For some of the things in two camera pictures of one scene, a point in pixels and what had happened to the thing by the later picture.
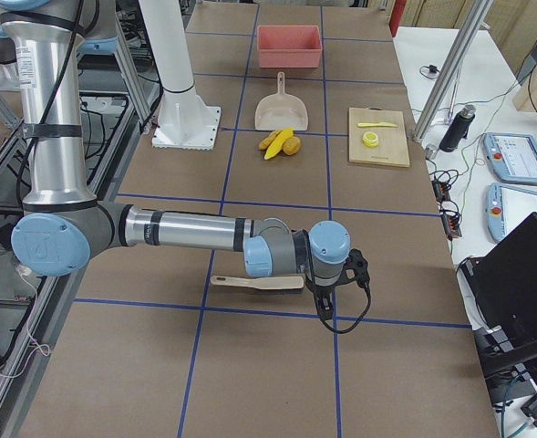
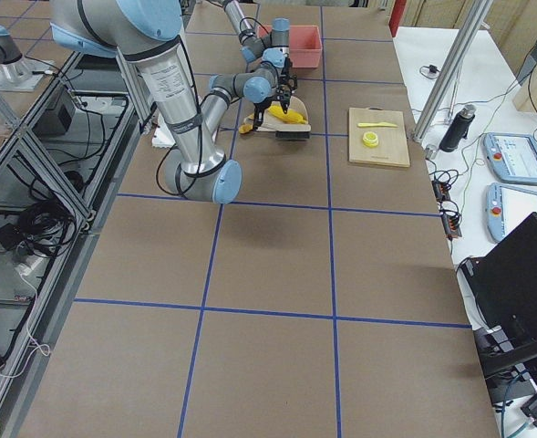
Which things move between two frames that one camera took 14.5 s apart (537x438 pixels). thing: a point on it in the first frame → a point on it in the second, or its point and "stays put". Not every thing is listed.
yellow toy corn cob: x=277 y=143 → x=289 y=117
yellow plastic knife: x=376 y=124 stays put
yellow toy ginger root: x=265 y=142 → x=245 y=128
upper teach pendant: x=517 y=159 stays put
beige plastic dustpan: x=281 y=110 stays put
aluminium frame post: x=480 y=11 stays put
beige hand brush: x=263 y=283 → x=287 y=131
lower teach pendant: x=507 y=206 stays put
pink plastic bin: x=288 y=46 stays put
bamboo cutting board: x=392 y=147 stays put
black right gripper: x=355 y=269 → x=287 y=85
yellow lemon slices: x=370 y=140 stays put
